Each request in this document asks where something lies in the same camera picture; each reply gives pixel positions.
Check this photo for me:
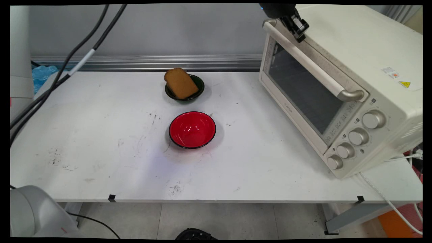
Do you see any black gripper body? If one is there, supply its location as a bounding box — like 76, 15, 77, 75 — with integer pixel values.
259, 3, 298, 19

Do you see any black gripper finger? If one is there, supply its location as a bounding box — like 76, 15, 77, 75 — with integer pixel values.
290, 12, 309, 33
281, 17, 306, 43

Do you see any glass oven door with handle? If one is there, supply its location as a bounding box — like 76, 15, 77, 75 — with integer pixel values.
259, 19, 370, 156

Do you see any cream toaster oven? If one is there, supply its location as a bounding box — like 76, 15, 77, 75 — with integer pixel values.
259, 4, 423, 179

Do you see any white label sticker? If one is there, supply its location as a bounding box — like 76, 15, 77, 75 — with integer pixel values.
381, 66, 401, 80

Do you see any dark green bowl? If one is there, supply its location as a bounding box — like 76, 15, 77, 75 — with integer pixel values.
165, 74, 205, 103

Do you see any largest silver oven knob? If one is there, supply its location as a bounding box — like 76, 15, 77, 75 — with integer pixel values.
362, 110, 386, 130

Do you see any medium silver oven knob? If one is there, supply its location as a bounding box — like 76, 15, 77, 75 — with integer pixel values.
348, 128, 369, 146

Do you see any brown toast bread slice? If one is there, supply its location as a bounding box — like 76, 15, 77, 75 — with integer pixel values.
164, 68, 199, 100

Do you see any small silver oven knob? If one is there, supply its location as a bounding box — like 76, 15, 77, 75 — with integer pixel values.
336, 142, 355, 159

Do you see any smallest silver oven knob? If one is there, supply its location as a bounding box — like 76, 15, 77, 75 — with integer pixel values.
327, 155, 344, 170

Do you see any red bowl with black rim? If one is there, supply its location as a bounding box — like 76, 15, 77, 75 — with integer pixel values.
169, 111, 217, 150

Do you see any grey metal table leg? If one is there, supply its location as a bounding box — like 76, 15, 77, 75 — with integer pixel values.
63, 202, 84, 227
324, 202, 407, 236

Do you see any orange object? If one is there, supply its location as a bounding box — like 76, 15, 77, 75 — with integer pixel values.
377, 202, 423, 237

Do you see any blue plastic bag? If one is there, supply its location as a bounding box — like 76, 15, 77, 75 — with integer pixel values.
32, 65, 60, 94

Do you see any aluminium rail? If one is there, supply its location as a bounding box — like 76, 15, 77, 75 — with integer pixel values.
30, 55, 263, 72

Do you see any white cable with plug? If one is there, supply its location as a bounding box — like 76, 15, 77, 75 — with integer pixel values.
384, 151, 423, 162

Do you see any white oven power cord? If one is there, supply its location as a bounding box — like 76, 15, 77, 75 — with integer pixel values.
358, 172, 423, 236

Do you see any thick plain black cable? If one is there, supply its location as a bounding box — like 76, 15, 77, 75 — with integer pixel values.
10, 4, 110, 146

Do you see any black cable with white tape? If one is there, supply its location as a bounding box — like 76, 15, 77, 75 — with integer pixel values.
10, 4, 128, 135

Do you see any black floor cable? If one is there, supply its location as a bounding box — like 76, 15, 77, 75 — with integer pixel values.
67, 212, 121, 239

